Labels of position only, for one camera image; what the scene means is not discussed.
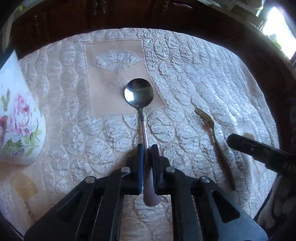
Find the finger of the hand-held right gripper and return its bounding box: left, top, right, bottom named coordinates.
left=227, top=133, right=270, bottom=164

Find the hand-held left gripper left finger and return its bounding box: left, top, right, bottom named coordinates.
left=24, top=144, right=145, bottom=241

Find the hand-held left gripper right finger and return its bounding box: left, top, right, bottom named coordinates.
left=151, top=144, right=268, bottom=241

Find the gold fork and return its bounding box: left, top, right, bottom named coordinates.
left=194, top=107, right=237, bottom=191

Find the steel spoon with pink handle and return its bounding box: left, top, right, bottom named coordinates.
left=124, top=78, right=160, bottom=207

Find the floral white cup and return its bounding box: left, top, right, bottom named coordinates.
left=0, top=50, right=47, bottom=165

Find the person's right hand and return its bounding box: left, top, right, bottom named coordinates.
left=257, top=175, right=296, bottom=230

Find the white quilted tablecloth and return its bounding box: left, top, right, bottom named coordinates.
left=0, top=27, right=281, bottom=241

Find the bright window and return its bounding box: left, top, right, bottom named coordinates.
left=261, top=6, right=296, bottom=59

